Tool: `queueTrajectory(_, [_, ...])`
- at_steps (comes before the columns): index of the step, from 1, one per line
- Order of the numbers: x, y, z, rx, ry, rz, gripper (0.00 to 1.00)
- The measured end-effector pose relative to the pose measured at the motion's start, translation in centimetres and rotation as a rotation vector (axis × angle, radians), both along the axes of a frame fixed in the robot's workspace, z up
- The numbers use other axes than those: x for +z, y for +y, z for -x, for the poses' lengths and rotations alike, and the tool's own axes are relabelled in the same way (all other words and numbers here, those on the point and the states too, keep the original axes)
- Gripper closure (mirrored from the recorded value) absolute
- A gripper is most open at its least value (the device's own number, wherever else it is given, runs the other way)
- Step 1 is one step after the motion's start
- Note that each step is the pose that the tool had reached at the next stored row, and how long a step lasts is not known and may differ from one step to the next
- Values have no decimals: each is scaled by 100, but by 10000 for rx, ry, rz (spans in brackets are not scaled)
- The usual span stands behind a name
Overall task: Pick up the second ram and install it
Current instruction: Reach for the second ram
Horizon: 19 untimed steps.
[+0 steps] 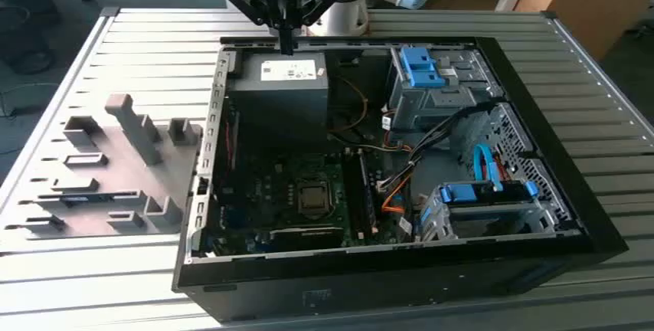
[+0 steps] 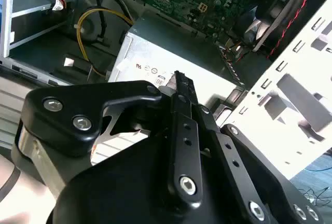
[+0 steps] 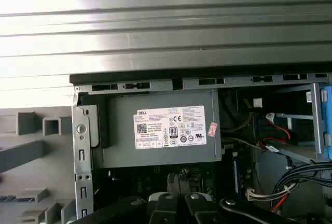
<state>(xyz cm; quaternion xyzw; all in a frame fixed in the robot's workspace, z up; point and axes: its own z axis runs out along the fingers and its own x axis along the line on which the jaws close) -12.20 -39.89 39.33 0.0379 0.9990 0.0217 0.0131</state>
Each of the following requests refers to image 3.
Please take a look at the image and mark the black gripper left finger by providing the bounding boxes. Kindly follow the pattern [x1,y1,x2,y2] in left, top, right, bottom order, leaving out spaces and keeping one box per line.
[77,192,180,224]

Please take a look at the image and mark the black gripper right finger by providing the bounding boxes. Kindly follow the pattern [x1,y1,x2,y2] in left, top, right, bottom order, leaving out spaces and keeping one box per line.
[184,192,296,224]

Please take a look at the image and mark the green motherboard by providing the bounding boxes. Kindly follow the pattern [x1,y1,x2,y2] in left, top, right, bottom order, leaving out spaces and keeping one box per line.
[92,163,256,209]

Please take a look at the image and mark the black cable bundle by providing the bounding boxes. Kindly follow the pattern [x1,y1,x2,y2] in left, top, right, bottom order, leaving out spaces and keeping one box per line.
[269,162,332,212]

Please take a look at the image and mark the blue drive bay latch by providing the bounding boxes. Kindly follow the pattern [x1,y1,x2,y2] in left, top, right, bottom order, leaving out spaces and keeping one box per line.
[319,86,332,162]

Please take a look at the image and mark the grey power supply unit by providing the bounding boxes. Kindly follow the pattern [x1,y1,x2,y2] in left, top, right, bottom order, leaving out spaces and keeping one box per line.
[91,90,224,170]

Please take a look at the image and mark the black PC case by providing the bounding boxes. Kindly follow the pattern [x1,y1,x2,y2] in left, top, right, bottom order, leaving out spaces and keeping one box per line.
[69,66,332,224]

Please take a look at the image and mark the red wire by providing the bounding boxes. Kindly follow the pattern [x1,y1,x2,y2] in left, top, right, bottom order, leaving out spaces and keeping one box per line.
[265,119,298,146]

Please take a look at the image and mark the grey parts rack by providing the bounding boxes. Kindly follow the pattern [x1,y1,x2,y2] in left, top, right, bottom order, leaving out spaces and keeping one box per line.
[0,106,78,224]

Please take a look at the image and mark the yellow black power wires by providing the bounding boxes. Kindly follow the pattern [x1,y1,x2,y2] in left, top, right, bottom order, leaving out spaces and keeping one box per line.
[223,99,255,133]

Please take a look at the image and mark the blue-labelled RAM stick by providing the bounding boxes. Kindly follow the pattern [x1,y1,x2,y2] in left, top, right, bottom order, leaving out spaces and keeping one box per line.
[231,153,241,202]

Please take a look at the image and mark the grey metal drive cage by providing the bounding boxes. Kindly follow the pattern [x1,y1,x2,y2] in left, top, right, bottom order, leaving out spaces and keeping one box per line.
[267,82,326,164]

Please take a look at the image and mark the white connector with wires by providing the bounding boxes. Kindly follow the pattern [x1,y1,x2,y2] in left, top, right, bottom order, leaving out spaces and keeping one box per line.
[245,186,290,202]

